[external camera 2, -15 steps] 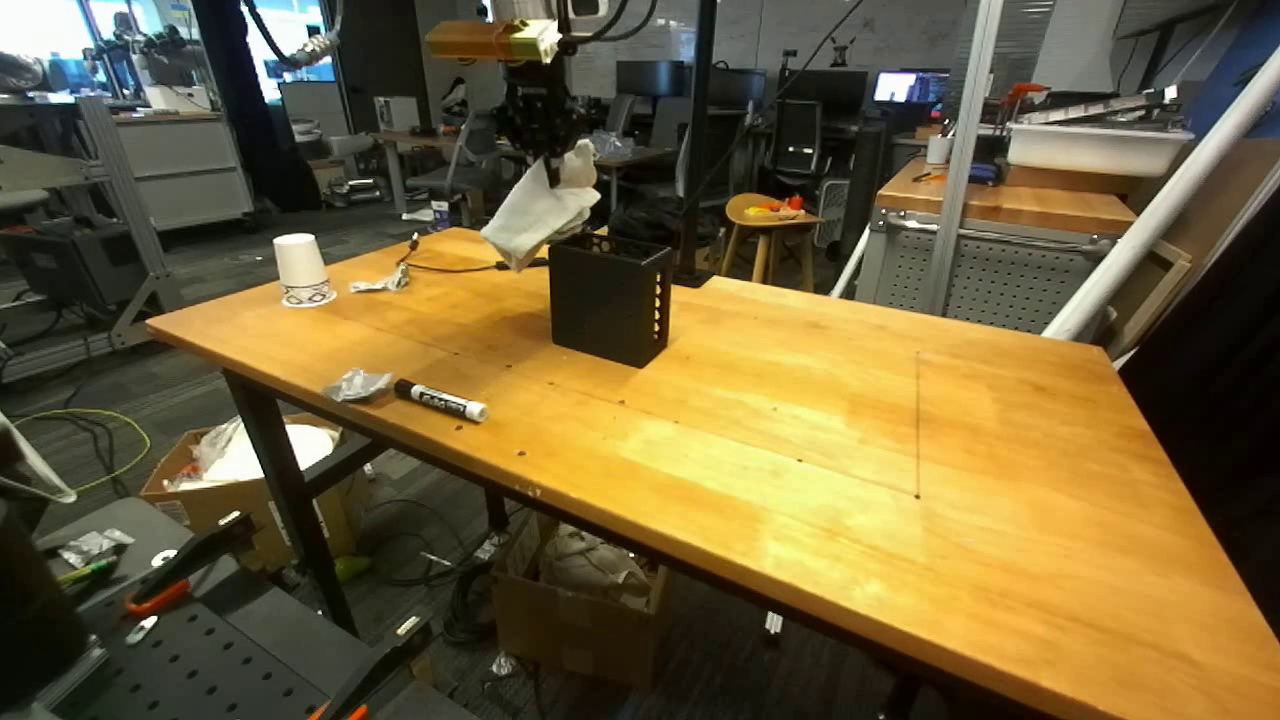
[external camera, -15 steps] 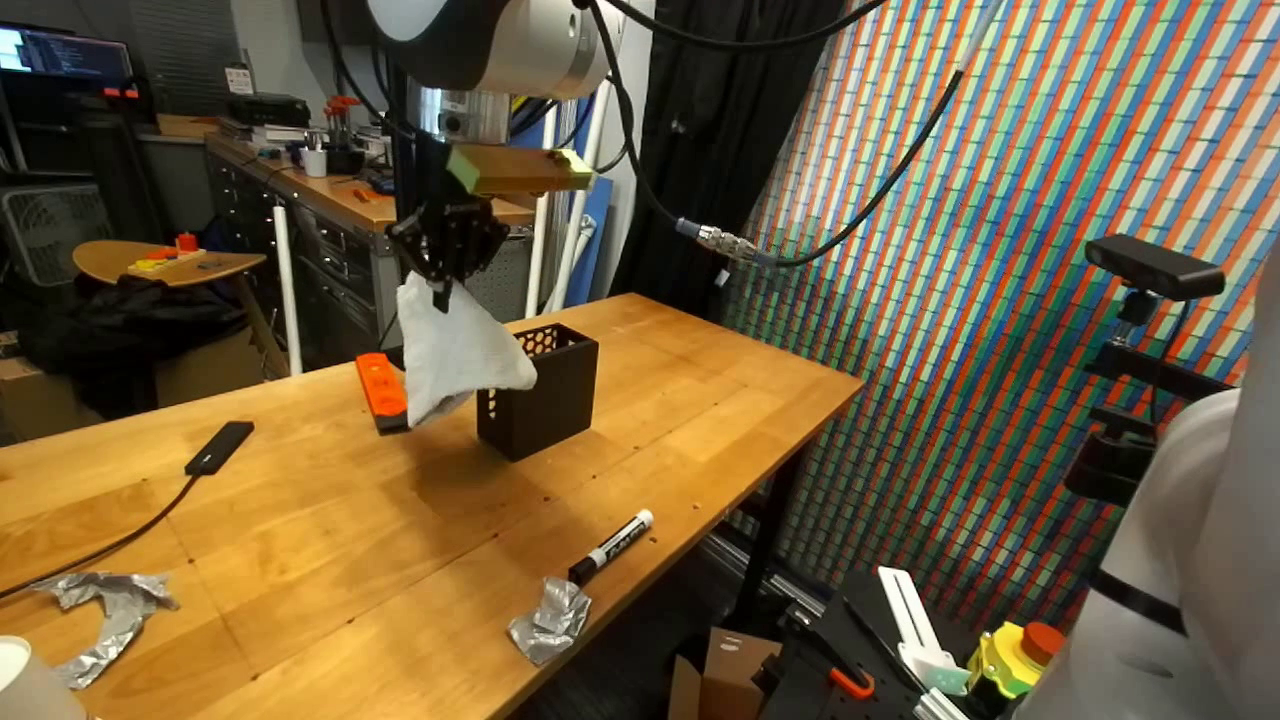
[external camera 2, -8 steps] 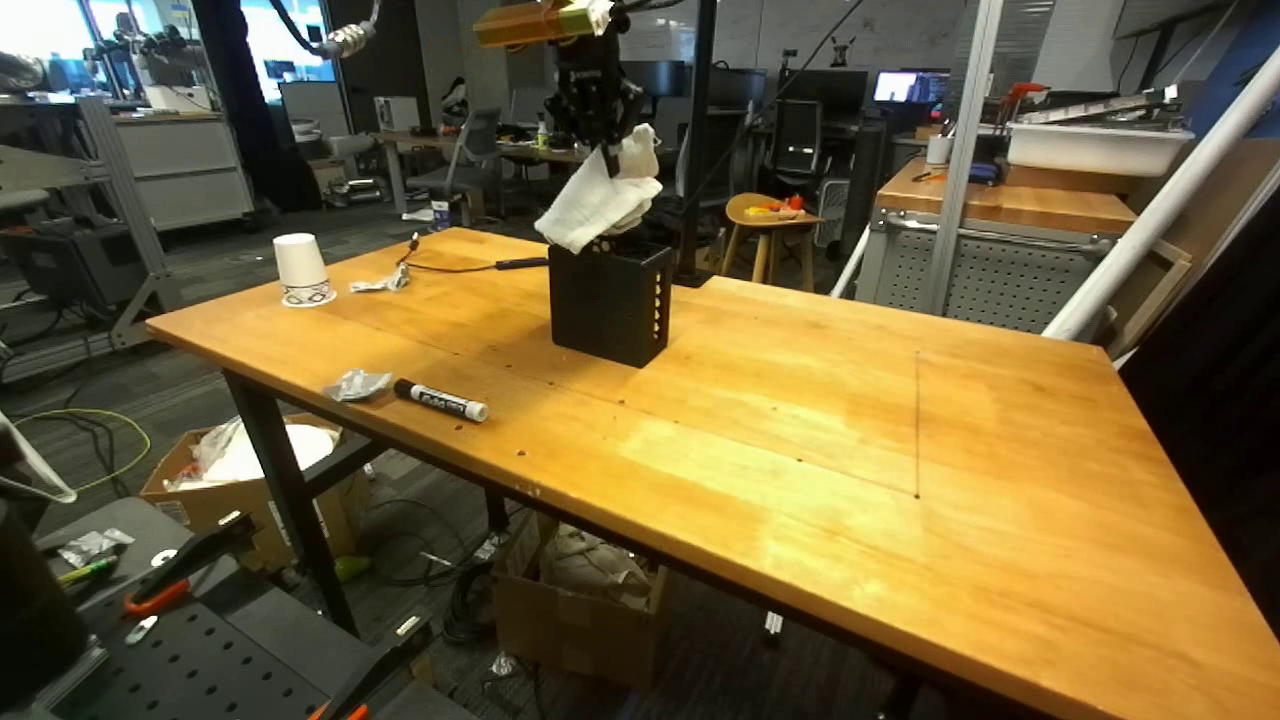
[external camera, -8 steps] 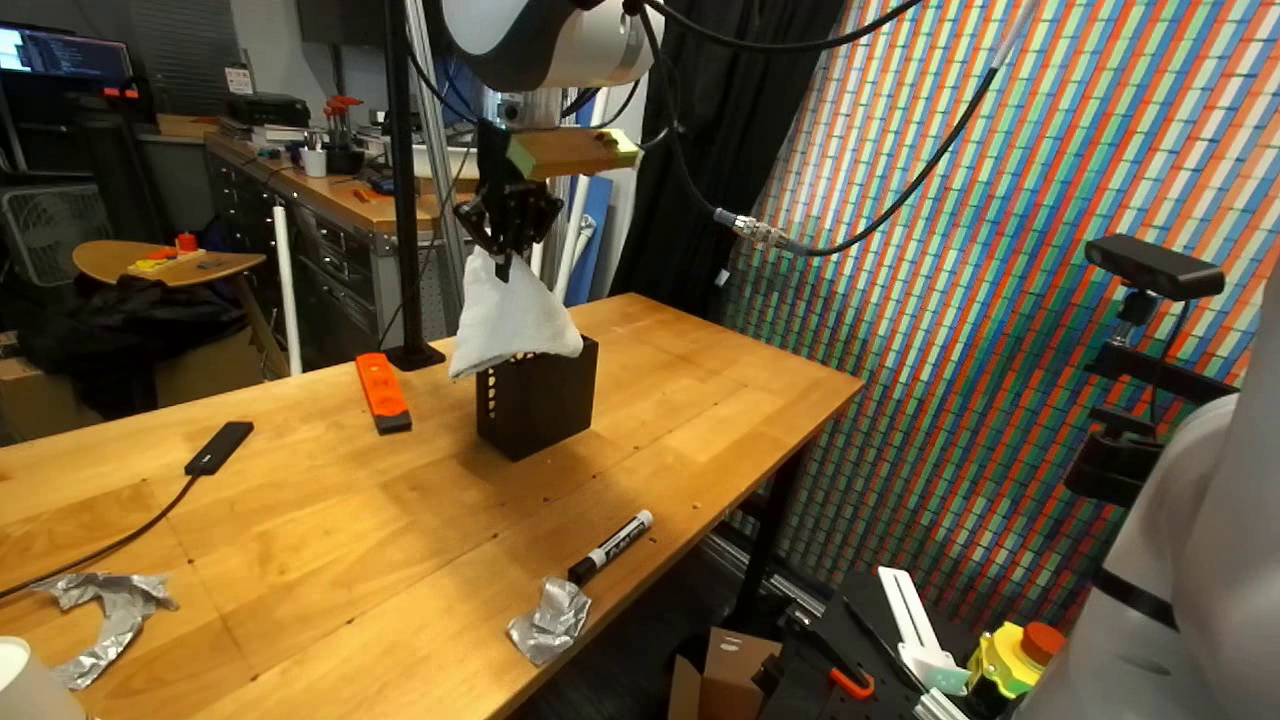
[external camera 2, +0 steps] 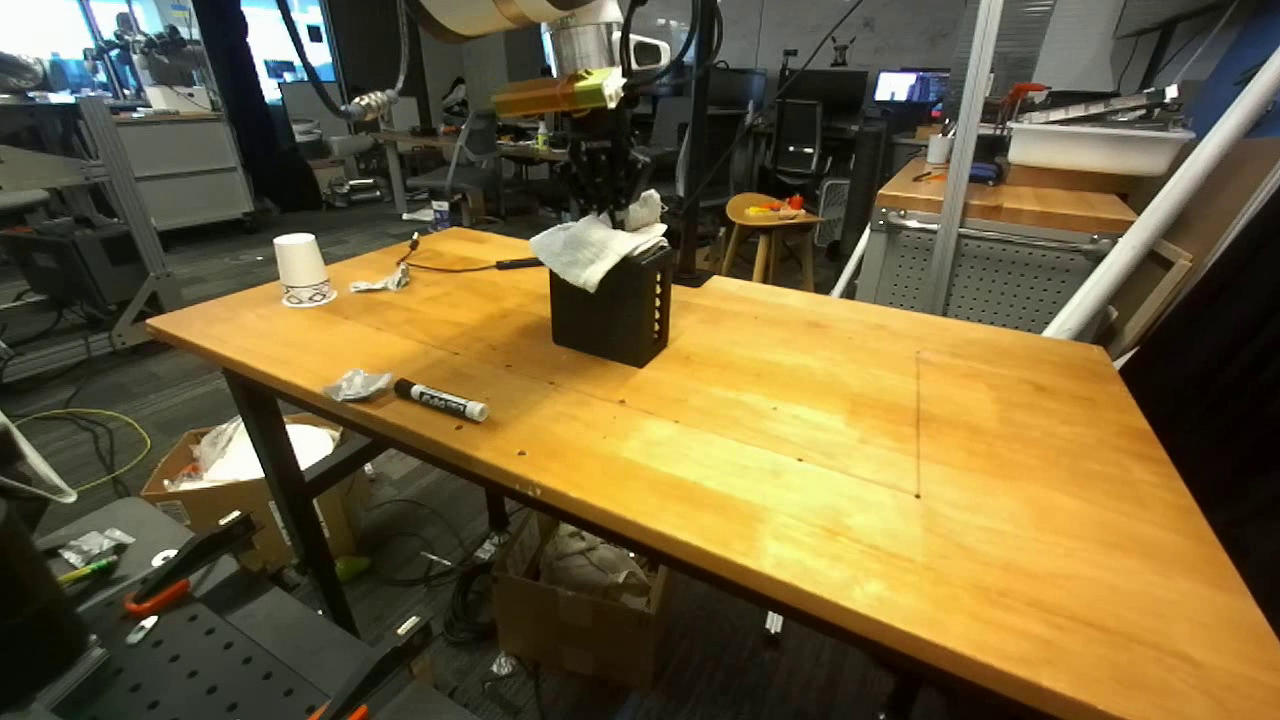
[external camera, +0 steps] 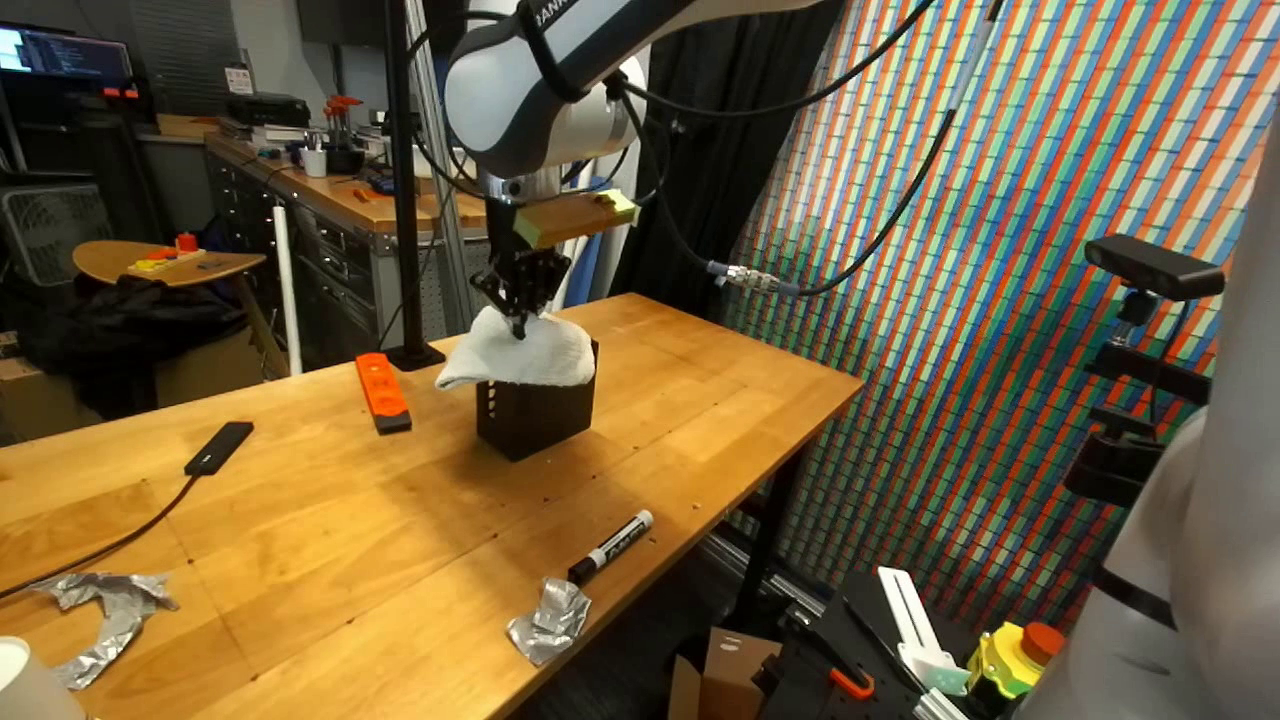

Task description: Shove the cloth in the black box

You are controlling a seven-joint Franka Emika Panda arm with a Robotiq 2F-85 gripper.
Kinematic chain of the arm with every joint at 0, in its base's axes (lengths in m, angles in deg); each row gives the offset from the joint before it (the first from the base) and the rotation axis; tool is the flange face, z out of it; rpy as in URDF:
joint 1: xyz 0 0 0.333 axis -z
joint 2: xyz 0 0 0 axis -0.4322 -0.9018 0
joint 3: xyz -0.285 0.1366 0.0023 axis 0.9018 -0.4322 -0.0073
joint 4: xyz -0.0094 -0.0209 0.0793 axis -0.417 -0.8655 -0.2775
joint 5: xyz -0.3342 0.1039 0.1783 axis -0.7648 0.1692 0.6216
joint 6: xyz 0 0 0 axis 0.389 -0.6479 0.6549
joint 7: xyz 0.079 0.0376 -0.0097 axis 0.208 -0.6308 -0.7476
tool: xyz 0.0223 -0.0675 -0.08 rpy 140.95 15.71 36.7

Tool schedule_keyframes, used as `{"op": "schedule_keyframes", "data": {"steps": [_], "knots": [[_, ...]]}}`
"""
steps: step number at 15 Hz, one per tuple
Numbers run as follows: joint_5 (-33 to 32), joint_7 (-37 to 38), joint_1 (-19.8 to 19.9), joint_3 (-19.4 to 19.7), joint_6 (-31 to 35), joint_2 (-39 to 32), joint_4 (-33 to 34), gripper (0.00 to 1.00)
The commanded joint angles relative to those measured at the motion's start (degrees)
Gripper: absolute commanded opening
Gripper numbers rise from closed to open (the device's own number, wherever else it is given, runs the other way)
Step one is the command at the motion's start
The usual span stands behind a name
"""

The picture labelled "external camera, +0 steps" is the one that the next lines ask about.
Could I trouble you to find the white terry cloth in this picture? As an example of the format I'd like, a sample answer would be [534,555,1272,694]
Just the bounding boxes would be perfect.
[433,302,600,397]

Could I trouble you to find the silver metal rail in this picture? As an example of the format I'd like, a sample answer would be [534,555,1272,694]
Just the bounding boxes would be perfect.
[698,531,858,619]

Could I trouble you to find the black vertical pole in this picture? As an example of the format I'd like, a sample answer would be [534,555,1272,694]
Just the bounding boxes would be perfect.
[381,0,448,371]

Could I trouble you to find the round wooden stool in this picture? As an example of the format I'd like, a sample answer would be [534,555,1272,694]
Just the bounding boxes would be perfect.
[69,232,272,290]

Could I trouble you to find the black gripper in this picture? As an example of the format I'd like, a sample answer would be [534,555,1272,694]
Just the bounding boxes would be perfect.
[469,194,574,330]

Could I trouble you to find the yellow red emergency button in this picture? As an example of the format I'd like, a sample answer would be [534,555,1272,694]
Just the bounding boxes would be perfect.
[965,617,1072,704]

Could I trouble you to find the person in white shirt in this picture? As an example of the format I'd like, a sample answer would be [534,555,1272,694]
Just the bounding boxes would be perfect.
[1021,125,1280,720]

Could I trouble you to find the black and white marker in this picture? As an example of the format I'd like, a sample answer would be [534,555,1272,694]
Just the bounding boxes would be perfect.
[562,504,658,587]

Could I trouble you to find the large crumpled foil piece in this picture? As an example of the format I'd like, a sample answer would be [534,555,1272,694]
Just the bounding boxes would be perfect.
[33,568,178,693]

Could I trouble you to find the small crumpled foil piece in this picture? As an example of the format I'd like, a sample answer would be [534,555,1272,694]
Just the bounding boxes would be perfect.
[505,577,597,671]

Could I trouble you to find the lit computer monitor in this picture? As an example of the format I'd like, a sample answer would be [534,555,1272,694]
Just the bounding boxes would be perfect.
[0,21,134,89]

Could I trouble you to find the orange handled black clamp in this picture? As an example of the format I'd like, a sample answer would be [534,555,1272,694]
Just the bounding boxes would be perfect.
[796,607,881,704]

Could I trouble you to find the multicoloured striped backdrop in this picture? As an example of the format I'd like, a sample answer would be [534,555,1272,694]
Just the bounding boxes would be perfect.
[723,0,1280,646]

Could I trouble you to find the wooden workbench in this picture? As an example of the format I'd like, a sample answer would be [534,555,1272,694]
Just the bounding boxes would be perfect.
[205,132,493,367]

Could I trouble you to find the flat black device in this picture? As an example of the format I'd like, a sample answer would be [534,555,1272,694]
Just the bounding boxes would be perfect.
[178,415,256,478]

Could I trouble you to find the black perforated box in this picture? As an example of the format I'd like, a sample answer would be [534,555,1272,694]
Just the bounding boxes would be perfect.
[473,336,600,465]

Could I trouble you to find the orange and black block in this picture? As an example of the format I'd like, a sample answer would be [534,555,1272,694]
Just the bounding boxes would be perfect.
[351,349,417,436]

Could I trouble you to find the thin white pole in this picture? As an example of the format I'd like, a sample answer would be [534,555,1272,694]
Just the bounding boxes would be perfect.
[269,202,307,379]

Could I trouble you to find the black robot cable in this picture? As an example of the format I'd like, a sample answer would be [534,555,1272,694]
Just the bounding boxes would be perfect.
[604,0,1016,299]

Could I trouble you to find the black camera on stand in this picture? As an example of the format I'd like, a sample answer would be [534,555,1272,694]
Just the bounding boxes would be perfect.
[1058,232,1226,510]

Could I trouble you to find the thin black device cable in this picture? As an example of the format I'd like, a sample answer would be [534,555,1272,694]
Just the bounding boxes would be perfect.
[0,470,205,602]

